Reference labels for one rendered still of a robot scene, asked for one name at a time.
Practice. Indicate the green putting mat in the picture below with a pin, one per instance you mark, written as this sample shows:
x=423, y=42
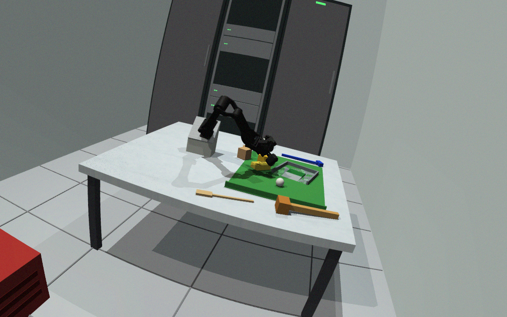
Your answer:
x=266, y=180

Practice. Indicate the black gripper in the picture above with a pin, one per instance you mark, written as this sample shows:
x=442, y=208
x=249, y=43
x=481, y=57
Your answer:
x=272, y=158

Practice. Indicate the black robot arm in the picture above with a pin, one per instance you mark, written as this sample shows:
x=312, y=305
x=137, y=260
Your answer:
x=247, y=134

